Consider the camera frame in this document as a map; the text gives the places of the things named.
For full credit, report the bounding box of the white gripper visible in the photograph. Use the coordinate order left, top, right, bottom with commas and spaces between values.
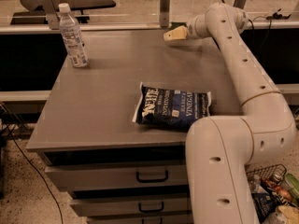
164, 20, 199, 41

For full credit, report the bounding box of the green and yellow sponge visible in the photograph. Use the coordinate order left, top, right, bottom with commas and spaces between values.
170, 22, 187, 30

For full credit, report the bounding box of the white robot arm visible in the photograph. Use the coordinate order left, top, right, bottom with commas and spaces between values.
164, 3, 296, 224

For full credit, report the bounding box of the blue chip bag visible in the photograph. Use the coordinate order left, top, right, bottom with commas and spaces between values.
132, 84, 211, 129

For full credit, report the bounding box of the blue bag in basket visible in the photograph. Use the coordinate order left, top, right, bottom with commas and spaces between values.
251, 193, 277, 222

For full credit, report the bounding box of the clear plastic water bottle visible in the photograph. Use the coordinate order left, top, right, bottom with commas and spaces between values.
58, 3, 89, 68

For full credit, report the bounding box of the grey drawer cabinet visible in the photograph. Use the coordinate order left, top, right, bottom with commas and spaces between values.
27, 30, 241, 224

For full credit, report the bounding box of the water bottle in basket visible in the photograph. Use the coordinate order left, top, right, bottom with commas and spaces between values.
248, 175, 266, 193

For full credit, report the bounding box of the green can in basket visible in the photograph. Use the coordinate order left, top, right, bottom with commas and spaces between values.
281, 173, 299, 200

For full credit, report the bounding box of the middle metal bracket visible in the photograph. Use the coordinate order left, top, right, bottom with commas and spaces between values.
159, 0, 170, 27

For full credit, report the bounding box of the black cable on ledge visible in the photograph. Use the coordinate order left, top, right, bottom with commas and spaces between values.
248, 8, 286, 33

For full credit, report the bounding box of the left metal bracket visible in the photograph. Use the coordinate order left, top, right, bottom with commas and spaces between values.
40, 0, 59, 30

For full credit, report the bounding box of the black wire basket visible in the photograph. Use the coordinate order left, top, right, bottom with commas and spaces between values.
246, 164, 287, 184

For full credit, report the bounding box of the black floor cable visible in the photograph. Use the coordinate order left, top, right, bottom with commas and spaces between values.
0, 103, 64, 224

